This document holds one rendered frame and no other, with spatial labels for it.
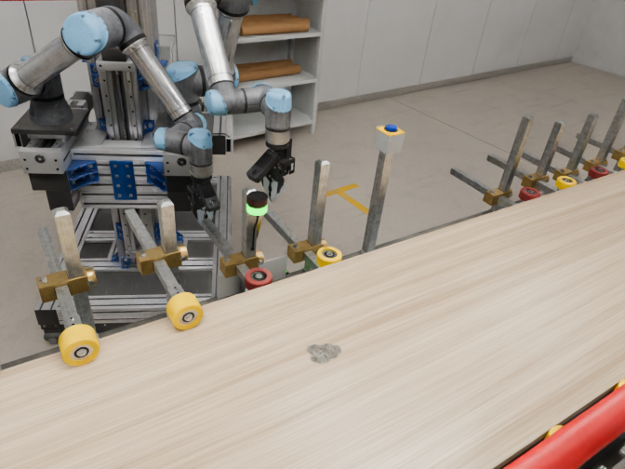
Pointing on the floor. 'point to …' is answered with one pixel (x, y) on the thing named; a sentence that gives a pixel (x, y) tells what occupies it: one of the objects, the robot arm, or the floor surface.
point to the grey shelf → (302, 85)
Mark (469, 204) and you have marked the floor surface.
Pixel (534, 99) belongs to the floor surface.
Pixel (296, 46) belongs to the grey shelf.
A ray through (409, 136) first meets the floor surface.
